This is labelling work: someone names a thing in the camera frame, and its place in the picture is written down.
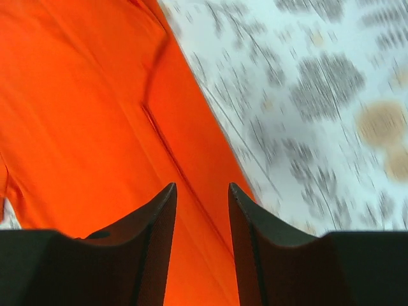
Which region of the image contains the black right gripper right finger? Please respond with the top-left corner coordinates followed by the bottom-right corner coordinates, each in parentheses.
top-left (228, 183), bottom-right (407, 305)

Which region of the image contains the floral patterned table mat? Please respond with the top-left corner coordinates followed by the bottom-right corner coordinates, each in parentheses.
top-left (0, 0), bottom-right (408, 238)

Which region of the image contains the orange t-shirt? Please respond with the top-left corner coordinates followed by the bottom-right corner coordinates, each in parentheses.
top-left (1, 1), bottom-right (248, 305)

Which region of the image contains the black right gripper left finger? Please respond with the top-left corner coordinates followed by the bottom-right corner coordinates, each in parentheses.
top-left (1, 183), bottom-right (177, 305)

